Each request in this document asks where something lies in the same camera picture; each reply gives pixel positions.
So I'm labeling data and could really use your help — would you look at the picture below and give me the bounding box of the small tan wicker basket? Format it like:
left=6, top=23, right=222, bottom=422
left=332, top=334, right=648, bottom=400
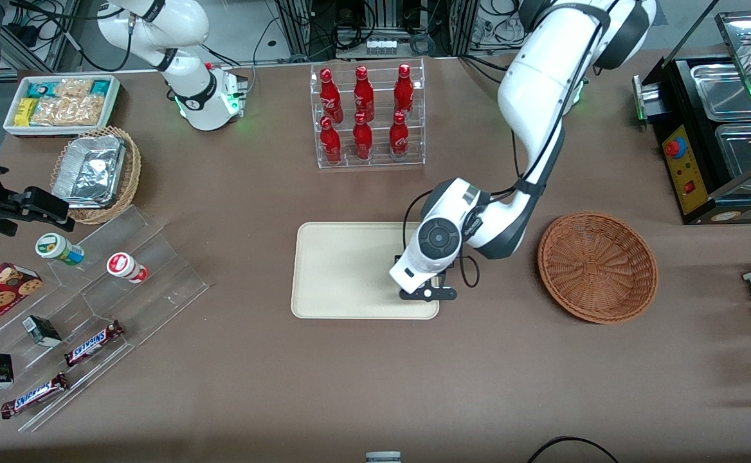
left=50, top=126, right=142, bottom=225

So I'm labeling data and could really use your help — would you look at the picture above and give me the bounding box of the cream rectangular plastic tray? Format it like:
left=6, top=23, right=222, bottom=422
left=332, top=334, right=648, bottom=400
left=291, top=222, right=440, bottom=320

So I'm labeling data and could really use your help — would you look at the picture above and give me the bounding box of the round brown wicker basket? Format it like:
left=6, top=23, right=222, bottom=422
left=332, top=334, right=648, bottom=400
left=538, top=212, right=659, bottom=324

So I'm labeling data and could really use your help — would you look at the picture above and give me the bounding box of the white green yogurt bottle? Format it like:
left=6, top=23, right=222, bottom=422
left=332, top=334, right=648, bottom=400
left=35, top=233, right=86, bottom=267

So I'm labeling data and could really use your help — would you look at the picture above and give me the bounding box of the aluminium foil container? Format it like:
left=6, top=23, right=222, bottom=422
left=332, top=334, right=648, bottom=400
left=52, top=134, right=127, bottom=208

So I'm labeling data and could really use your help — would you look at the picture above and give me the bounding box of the white rectangular snack bin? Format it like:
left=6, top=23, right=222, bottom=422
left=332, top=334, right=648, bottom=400
left=3, top=75, right=122, bottom=138

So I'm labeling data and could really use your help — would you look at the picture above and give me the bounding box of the clear bag of cookies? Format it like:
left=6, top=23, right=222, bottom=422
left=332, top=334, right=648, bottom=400
left=53, top=78, right=94, bottom=98
left=31, top=96, right=104, bottom=127

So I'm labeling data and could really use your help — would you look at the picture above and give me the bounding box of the yellow snack packet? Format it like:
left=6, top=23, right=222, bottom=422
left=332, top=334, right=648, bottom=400
left=15, top=97, right=39, bottom=127

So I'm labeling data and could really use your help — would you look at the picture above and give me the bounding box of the white red yogurt bottle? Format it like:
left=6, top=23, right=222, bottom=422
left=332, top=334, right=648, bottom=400
left=106, top=252, right=150, bottom=284

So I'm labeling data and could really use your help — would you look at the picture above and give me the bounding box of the clear acrylic stepped stand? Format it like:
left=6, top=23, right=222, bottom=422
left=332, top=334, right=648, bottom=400
left=0, top=204, right=210, bottom=433

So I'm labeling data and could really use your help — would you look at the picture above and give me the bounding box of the clear acrylic bottle rack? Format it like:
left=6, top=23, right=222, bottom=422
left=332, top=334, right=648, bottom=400
left=310, top=57, right=426, bottom=170

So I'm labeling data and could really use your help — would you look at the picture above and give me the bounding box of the brown Snickers bar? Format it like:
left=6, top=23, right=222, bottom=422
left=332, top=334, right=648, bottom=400
left=0, top=372, right=70, bottom=421
left=64, top=320, right=125, bottom=368

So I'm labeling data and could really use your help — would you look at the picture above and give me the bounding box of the red cola bottle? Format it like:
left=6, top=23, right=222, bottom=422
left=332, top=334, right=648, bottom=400
left=352, top=112, right=374, bottom=161
left=353, top=65, right=375, bottom=123
left=319, top=68, right=344, bottom=124
left=320, top=116, right=343, bottom=165
left=389, top=111, right=410, bottom=160
left=394, top=63, right=415, bottom=118

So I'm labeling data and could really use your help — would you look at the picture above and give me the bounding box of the black yellow food warmer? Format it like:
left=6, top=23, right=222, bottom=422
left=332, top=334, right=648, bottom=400
left=633, top=10, right=751, bottom=225

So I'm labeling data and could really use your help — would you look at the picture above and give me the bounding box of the steel food pan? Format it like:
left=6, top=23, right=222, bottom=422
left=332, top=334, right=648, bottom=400
left=690, top=62, right=751, bottom=122
left=714, top=123, right=751, bottom=181

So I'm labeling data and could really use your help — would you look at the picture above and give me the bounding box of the black floor cable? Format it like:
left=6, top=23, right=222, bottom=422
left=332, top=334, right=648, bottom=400
left=528, top=435, right=621, bottom=463

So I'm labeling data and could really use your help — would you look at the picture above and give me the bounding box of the black cable bundle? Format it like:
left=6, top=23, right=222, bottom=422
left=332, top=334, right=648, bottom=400
left=408, top=31, right=439, bottom=57

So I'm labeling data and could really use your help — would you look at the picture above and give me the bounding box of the aluminium frame rack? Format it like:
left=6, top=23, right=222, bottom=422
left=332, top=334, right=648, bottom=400
left=276, top=0, right=479, bottom=62

